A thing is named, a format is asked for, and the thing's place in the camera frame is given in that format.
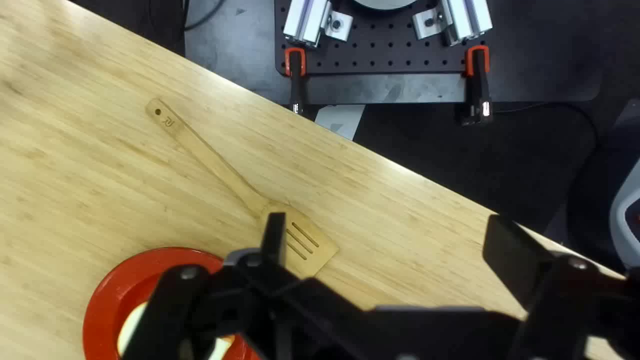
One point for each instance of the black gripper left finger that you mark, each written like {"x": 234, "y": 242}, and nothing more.
{"x": 200, "y": 300}

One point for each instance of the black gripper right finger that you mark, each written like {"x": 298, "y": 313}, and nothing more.
{"x": 560, "y": 300}

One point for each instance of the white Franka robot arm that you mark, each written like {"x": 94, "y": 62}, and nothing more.
{"x": 383, "y": 3}

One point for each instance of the red round plate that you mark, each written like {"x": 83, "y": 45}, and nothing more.
{"x": 111, "y": 300}

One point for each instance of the grey office chair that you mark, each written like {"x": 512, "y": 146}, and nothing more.
{"x": 626, "y": 221}

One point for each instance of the wooden slotted spatula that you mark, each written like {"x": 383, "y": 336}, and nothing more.
{"x": 200, "y": 150}

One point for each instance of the orange black clamp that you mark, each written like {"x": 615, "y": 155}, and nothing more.
{"x": 477, "y": 86}
{"x": 297, "y": 73}

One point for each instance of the aluminium extrusion bracket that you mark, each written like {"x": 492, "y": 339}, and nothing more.
{"x": 307, "y": 21}
{"x": 467, "y": 17}

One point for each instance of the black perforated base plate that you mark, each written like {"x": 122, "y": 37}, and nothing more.
{"x": 386, "y": 46}

